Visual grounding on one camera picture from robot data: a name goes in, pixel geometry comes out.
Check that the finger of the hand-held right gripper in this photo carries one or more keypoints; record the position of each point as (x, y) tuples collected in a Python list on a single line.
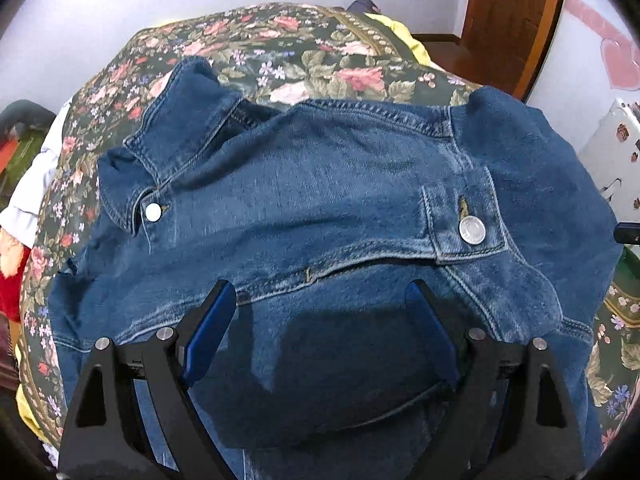
[(627, 234)]

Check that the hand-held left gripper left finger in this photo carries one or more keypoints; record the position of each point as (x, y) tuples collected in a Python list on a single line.
[(210, 335)]

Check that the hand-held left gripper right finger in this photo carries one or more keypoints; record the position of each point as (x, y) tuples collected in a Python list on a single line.
[(435, 335)]

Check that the blue denim jacket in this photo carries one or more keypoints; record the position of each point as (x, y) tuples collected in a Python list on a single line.
[(320, 185)]

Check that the white stickered case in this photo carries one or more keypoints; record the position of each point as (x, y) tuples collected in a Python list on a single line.
[(620, 160)]

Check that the red plush toy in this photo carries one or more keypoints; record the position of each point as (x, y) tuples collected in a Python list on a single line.
[(12, 285)]

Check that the white and red cloth pile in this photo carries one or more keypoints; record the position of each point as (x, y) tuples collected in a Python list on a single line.
[(30, 185)]

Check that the wooden door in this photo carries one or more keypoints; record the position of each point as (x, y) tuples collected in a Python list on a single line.
[(510, 20)]

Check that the green bag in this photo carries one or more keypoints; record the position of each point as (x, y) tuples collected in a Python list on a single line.
[(27, 155)]

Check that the floral bedspread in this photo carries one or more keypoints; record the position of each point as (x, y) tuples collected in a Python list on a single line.
[(300, 60)]

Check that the dark grey-blue garment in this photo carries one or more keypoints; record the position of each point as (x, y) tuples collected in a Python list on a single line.
[(365, 6)]

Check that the pink wall decoration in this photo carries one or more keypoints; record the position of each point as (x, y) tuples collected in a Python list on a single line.
[(620, 60)]

